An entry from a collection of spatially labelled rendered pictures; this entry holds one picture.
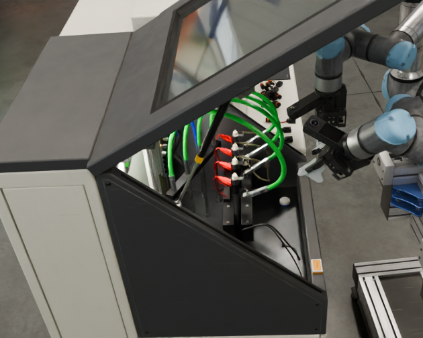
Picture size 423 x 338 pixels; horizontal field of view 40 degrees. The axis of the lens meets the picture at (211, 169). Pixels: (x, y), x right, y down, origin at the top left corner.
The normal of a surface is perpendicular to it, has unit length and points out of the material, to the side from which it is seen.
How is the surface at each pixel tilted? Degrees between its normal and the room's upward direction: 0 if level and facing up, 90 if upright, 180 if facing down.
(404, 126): 45
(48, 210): 90
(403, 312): 0
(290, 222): 0
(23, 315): 0
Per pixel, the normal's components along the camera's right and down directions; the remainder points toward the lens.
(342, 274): -0.08, -0.79
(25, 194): -0.04, 0.62
